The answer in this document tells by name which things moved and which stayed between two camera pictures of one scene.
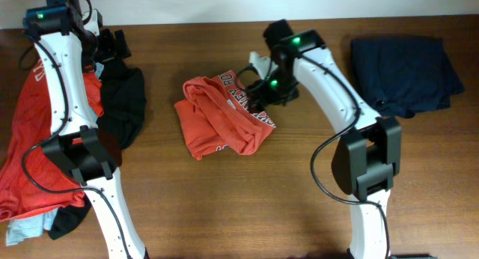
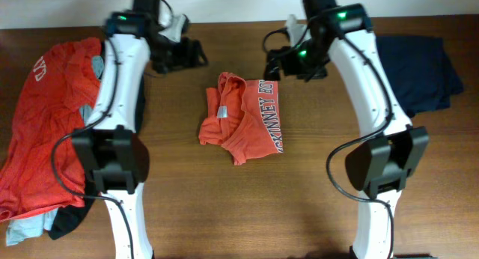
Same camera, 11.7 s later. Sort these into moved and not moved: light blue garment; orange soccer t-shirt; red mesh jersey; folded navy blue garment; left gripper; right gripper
Moved: left gripper; right gripper; orange soccer t-shirt
Not moved: folded navy blue garment; light blue garment; red mesh jersey
